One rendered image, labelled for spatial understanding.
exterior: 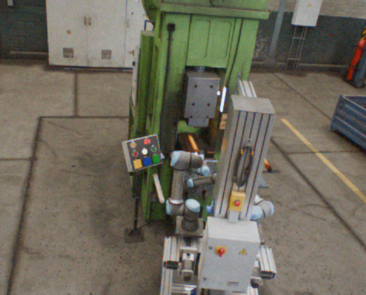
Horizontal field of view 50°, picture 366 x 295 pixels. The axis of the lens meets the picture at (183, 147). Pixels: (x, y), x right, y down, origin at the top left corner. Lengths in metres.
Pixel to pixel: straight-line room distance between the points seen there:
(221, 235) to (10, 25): 7.81
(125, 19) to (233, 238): 6.86
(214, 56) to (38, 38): 6.35
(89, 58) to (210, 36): 5.57
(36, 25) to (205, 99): 6.36
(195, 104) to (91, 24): 5.39
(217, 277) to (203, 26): 2.12
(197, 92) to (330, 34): 8.04
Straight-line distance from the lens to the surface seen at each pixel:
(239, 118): 2.34
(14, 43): 9.67
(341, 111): 7.50
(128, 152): 3.57
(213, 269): 2.75
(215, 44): 3.71
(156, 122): 3.85
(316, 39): 11.21
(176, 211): 3.10
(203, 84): 3.64
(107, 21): 8.78
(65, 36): 8.86
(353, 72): 10.90
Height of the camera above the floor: 2.90
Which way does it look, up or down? 29 degrees down
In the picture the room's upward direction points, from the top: 7 degrees clockwise
